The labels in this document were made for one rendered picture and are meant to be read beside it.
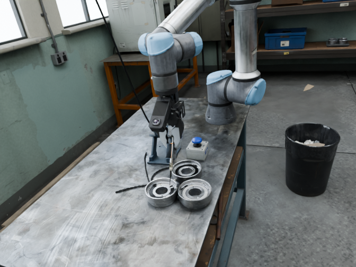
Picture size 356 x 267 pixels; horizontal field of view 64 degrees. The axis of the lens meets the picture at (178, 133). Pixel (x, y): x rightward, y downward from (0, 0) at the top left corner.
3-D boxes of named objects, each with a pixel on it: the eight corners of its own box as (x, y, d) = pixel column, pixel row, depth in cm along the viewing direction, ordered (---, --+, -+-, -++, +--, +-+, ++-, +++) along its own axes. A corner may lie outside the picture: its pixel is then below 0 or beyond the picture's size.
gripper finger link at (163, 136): (174, 142, 98) (173, 118, 94) (168, 151, 93) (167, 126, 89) (165, 141, 99) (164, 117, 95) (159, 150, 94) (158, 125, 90)
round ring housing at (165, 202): (185, 197, 90) (184, 187, 88) (158, 214, 85) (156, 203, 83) (167, 183, 98) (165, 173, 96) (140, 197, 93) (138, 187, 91)
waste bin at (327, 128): (333, 204, 188) (344, 149, 168) (279, 196, 200) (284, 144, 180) (328, 174, 216) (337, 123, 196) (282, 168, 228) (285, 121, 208)
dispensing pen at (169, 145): (163, 184, 90) (167, 132, 92) (167, 183, 94) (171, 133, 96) (169, 185, 90) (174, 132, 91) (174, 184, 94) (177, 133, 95)
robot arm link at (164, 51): (180, 31, 79) (159, 37, 73) (184, 70, 84) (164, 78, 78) (160, 30, 83) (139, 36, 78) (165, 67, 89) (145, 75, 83)
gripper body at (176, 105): (186, 116, 94) (183, 81, 88) (178, 128, 87) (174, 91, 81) (165, 116, 96) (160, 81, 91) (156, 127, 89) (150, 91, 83)
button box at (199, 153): (204, 160, 107) (203, 150, 105) (186, 159, 110) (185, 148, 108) (210, 149, 114) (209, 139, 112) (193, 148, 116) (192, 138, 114)
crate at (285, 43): (305, 43, 405) (306, 27, 395) (304, 49, 375) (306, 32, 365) (267, 44, 426) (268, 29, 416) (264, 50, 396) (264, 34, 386)
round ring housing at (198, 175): (189, 165, 106) (188, 156, 104) (208, 177, 98) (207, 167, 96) (167, 177, 100) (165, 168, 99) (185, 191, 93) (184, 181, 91)
